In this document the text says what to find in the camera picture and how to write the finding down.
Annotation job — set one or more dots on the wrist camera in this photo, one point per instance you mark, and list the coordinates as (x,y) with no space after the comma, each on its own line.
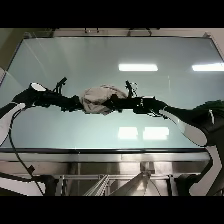
(60,84)
(130,88)

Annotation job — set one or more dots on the beige garment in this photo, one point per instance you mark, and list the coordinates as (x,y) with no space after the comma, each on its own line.
(96,98)

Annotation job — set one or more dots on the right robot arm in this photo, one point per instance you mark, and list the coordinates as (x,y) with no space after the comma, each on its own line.
(186,116)

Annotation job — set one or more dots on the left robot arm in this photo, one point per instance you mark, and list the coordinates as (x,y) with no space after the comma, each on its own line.
(33,96)

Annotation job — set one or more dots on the silver frame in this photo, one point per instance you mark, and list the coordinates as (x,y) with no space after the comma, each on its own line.
(110,173)

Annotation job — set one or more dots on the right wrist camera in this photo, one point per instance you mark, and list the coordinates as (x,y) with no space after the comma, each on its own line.
(130,88)

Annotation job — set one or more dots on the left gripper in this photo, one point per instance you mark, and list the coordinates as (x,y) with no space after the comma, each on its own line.
(71,102)

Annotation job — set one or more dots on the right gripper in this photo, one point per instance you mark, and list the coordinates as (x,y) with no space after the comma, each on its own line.
(121,101)

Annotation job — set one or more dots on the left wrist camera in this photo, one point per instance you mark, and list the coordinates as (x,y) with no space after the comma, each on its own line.
(60,84)

